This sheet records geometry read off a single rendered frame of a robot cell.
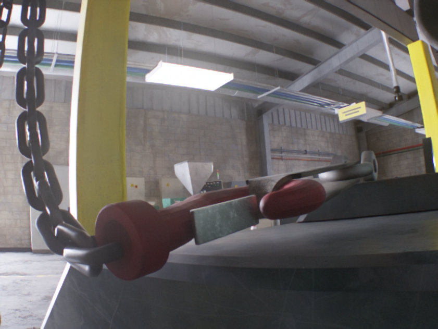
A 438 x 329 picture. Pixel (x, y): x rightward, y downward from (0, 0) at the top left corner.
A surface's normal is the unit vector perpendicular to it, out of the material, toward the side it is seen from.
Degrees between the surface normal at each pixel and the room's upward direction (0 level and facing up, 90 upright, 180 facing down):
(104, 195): 90
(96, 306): 90
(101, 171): 90
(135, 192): 90
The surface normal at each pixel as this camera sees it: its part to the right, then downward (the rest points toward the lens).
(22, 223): 0.50, -0.16
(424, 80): -0.86, -0.04
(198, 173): 0.40, 0.20
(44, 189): -0.15, -0.69
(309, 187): 0.25, -0.85
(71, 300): -0.64, -0.08
